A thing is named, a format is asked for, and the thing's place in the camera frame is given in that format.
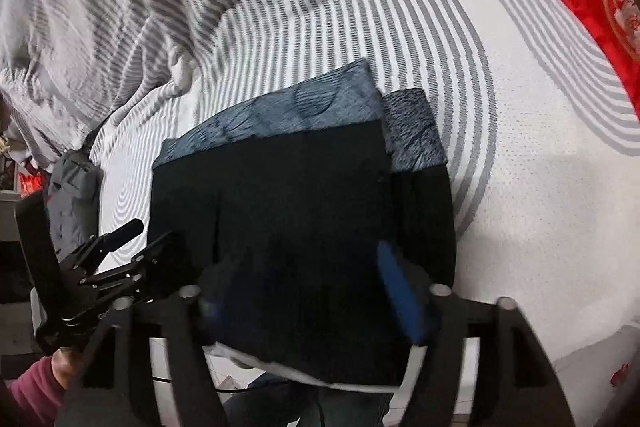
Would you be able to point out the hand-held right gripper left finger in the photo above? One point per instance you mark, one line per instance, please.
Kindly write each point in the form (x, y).
(205, 307)

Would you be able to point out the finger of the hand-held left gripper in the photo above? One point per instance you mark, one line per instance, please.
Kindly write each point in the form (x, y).
(152, 249)
(122, 233)

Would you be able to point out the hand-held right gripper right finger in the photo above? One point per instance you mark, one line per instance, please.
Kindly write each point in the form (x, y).
(400, 292)

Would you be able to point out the black pants with blue-grey band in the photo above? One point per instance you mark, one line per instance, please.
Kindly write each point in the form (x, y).
(300, 207)

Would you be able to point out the person's left forearm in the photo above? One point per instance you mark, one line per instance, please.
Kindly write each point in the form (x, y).
(25, 399)

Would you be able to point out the person's left hand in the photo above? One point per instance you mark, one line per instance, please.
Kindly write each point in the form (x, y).
(64, 367)

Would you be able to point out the grey garment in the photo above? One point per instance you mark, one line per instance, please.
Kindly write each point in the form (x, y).
(75, 192)

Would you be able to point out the red paper decoration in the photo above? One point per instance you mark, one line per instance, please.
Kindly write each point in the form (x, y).
(31, 183)

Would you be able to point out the grey white striped bed sheet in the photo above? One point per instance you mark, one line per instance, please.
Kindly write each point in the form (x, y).
(525, 207)

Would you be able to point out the grey white striped quilt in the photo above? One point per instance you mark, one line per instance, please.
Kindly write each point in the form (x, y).
(75, 32)

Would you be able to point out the red patterned cloth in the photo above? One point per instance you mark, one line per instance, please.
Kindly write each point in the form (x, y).
(621, 374)

